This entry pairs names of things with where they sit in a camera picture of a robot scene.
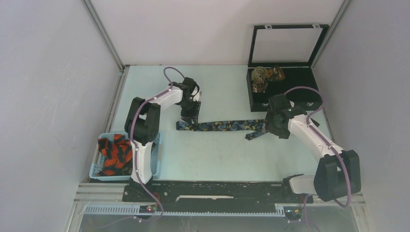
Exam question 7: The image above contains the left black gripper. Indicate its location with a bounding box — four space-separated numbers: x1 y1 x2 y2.
178 99 200 125

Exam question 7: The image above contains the blue floral necktie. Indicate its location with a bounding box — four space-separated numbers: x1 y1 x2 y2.
176 117 281 141

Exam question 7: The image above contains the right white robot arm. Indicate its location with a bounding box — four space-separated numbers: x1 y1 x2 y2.
264 94 362 204

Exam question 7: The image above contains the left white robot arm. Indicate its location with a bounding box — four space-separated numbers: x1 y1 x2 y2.
124 77 201 201

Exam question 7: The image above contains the orange brown rolled tie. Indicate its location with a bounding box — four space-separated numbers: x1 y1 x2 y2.
266 66 285 82

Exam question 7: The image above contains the green rolled tie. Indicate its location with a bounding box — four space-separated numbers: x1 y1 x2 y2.
251 66 267 81

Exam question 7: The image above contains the black display box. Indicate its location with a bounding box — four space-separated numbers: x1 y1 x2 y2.
247 24 330 112

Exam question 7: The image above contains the orange black striped tie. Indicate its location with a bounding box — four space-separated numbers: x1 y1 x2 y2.
97 133 132 177

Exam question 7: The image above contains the light blue plastic basket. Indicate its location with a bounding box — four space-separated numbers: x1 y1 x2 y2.
89 133 162 182

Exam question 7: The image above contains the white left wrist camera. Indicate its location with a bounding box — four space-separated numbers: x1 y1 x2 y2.
191 90 202 102

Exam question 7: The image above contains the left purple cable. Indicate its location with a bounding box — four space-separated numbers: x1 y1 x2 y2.
130 66 187 221

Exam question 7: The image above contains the purple cable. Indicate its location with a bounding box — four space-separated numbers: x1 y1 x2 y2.
284 86 353 232
130 66 187 221

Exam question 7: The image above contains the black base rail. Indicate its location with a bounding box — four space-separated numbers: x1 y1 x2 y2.
122 180 303 213

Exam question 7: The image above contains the aluminium frame post left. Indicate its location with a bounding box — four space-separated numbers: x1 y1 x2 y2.
81 0 125 72

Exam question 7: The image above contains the aluminium frame post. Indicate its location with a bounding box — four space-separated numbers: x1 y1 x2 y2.
81 0 125 72
312 0 352 69

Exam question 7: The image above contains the grey cable duct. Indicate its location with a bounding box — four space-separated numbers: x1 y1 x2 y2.
83 204 285 217

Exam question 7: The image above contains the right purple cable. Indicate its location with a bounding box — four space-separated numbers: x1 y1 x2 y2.
284 86 353 232

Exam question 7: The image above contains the aluminium frame post right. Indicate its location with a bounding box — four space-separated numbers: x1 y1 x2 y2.
312 0 352 69

